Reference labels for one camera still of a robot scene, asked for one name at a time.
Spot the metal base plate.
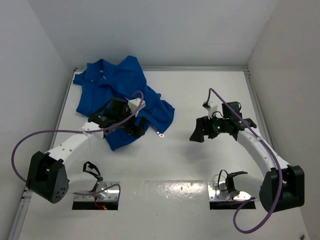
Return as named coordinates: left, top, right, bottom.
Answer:
left=73, top=181, right=121, bottom=203
left=207, top=180, right=252, bottom=203

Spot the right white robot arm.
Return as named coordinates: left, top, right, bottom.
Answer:
left=189, top=101, right=305, bottom=212

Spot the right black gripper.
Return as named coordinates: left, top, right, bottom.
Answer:
left=189, top=113, right=229, bottom=143

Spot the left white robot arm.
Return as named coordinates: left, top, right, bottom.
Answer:
left=26, top=98, right=147, bottom=204

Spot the blue zip-up jacket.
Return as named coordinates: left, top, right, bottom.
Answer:
left=72, top=55, right=176, bottom=152

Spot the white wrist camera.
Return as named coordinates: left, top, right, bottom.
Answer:
left=202, top=100, right=218, bottom=119
left=127, top=98, right=146, bottom=113

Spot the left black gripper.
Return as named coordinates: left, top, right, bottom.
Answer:
left=115, top=104, right=146, bottom=138

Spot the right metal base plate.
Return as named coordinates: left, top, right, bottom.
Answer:
left=207, top=180, right=252, bottom=203

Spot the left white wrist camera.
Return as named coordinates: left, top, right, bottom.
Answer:
left=127, top=98, right=146, bottom=113

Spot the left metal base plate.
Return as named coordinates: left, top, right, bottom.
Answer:
left=73, top=181, right=121, bottom=203

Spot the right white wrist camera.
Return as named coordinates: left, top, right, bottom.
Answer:
left=202, top=100, right=218, bottom=119

